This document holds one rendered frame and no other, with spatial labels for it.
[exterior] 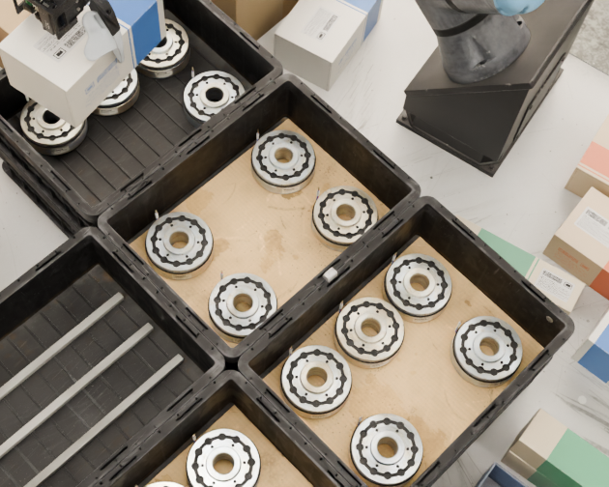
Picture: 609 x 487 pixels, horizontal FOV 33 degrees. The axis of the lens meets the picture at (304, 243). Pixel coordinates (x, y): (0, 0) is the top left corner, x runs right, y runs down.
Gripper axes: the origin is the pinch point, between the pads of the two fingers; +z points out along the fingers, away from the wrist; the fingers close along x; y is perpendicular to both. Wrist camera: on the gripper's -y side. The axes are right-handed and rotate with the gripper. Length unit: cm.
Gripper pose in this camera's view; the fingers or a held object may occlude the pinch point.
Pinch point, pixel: (83, 32)
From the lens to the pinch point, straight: 146.2
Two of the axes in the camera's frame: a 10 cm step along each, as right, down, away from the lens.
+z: -0.5, 4.3, 9.0
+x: 8.2, 5.4, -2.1
